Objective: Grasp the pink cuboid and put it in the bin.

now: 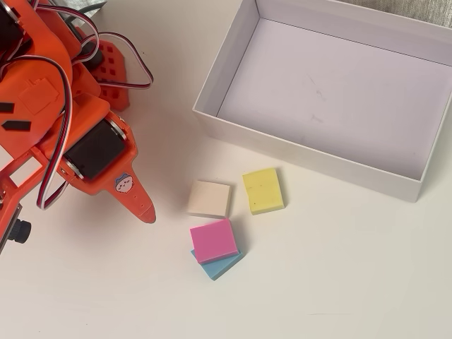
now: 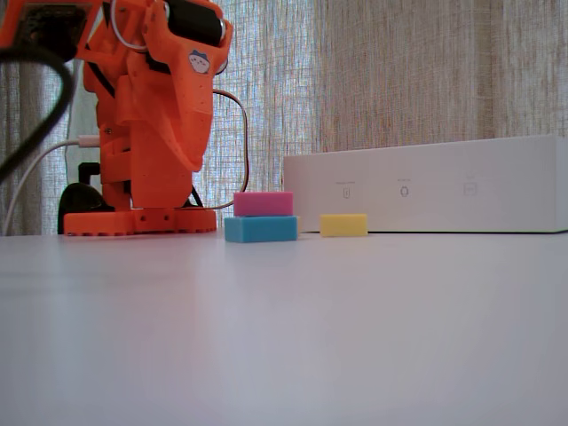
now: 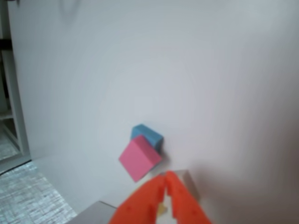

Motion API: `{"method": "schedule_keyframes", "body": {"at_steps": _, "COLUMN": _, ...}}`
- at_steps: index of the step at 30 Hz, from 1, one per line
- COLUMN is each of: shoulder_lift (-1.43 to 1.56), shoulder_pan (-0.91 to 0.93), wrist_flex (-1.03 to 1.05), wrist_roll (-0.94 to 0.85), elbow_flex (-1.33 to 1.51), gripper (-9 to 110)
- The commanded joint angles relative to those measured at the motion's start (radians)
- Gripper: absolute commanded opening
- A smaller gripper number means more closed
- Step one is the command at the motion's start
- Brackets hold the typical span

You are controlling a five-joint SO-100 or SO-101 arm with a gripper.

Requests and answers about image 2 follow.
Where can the cream white foam cuboid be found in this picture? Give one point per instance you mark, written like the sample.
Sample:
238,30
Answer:
299,224

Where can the blue foam cuboid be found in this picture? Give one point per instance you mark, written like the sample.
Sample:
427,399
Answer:
261,229

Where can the yellow foam cuboid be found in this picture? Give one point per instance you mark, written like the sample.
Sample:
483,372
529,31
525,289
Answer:
343,225

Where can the black table clamp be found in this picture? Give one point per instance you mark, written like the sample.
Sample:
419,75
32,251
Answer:
80,199

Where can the orange gripper black servo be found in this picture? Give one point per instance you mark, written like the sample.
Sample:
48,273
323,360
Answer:
177,129

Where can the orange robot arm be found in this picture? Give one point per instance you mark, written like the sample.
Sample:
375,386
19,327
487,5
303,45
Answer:
155,186

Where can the wrist camera on orange bracket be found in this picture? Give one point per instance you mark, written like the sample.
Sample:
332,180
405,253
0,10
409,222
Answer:
49,22

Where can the pink foam cuboid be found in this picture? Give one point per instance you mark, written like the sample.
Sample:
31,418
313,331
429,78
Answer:
263,204

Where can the white cardboard bin box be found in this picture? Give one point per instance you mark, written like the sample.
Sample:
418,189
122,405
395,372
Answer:
444,186

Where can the orange robot base plate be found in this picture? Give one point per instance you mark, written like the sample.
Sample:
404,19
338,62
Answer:
133,221

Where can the beige woven curtain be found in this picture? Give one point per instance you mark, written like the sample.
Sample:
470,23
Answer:
399,66

